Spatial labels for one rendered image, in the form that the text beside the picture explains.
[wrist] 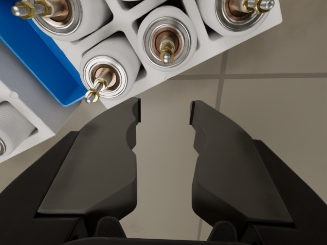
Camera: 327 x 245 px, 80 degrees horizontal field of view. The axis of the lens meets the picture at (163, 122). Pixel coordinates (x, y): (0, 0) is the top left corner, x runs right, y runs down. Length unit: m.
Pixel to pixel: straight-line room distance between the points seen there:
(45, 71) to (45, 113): 0.11
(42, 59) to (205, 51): 0.42
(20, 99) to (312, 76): 0.79
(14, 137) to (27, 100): 0.09
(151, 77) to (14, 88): 0.31
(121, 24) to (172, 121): 0.38
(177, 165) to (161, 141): 0.14
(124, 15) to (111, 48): 0.08
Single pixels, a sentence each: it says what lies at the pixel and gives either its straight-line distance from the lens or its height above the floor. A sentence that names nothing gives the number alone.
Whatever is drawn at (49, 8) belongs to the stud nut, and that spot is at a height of 0.29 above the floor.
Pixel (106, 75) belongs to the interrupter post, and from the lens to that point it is 0.34.
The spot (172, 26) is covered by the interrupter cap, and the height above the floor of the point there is 0.25.
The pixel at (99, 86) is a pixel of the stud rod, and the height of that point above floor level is 0.30.
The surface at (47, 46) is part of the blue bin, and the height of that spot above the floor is 0.01.
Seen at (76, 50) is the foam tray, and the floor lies 0.18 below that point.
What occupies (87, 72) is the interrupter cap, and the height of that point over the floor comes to 0.25.
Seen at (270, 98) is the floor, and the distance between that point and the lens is 0.72.
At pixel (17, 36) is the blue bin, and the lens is 0.62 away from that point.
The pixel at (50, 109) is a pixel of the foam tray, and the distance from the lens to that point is 0.59.
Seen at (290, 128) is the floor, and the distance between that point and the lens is 0.82.
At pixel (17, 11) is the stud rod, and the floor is 0.34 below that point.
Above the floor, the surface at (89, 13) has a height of 0.25.
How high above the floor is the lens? 0.57
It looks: 57 degrees down
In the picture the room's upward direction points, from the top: 179 degrees counter-clockwise
